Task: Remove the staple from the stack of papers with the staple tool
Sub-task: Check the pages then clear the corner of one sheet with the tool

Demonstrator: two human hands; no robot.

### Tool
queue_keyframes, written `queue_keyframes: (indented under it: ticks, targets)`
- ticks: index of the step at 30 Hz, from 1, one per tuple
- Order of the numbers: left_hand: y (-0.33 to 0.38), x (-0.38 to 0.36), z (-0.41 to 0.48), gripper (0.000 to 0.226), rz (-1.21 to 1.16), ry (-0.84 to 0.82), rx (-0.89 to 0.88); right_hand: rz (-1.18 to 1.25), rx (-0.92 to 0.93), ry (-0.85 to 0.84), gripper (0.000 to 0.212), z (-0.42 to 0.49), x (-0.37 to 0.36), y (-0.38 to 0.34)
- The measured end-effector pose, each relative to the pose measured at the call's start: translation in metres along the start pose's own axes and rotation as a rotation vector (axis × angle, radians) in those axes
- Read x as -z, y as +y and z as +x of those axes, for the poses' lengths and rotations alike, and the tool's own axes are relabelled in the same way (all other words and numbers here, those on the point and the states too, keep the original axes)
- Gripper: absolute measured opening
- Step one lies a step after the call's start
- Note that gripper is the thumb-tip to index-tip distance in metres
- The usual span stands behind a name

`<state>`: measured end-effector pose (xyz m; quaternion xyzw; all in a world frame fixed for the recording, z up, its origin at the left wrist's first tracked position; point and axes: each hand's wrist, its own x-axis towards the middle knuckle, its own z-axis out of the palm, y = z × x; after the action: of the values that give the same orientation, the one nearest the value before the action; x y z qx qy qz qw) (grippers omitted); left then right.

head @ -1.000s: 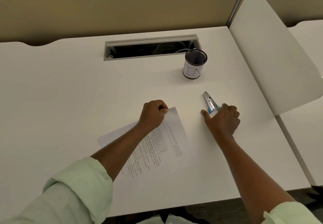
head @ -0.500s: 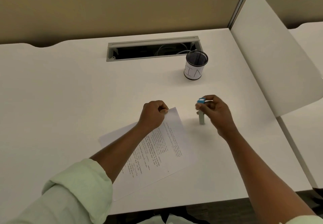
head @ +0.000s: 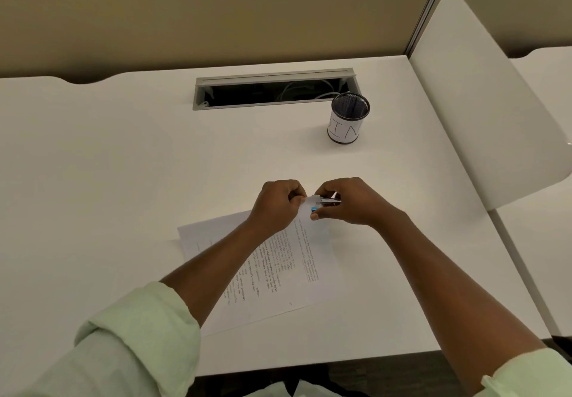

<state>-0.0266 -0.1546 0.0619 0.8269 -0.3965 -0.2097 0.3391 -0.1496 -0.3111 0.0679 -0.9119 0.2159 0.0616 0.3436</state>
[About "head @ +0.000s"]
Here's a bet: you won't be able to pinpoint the printed white paper sheet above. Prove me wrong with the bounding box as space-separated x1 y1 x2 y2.
177 195 345 337

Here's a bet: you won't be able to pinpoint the white cables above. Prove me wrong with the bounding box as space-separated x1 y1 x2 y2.
276 80 342 101

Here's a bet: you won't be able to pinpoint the white desk divider panel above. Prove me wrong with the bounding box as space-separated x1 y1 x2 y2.
408 0 572 212

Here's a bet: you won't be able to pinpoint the grey partition post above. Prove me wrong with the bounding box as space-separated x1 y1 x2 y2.
404 0 453 56

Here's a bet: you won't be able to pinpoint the small blue silver stapler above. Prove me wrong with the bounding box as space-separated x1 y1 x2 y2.
311 192 342 213

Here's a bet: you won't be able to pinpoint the person's left hand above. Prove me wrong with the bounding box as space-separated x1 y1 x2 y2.
248 180 309 233

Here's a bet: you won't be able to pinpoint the person's green sleeve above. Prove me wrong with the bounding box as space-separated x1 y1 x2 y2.
0 281 202 397
473 347 572 397

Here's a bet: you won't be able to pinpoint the person's right green sleeve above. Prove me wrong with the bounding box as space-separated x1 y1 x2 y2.
473 347 572 397

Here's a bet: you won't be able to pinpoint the person's left green sleeve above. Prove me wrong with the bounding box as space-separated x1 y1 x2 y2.
0 281 202 397

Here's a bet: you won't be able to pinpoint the person's right hand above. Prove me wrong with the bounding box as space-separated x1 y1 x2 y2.
310 177 405 228

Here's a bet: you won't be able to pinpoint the person's right forearm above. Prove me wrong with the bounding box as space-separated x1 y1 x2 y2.
374 212 549 396

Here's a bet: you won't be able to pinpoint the black mesh pen cup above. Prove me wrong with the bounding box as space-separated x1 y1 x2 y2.
327 92 371 146

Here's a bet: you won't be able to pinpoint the person's left forearm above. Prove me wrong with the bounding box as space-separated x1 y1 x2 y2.
160 221 280 328

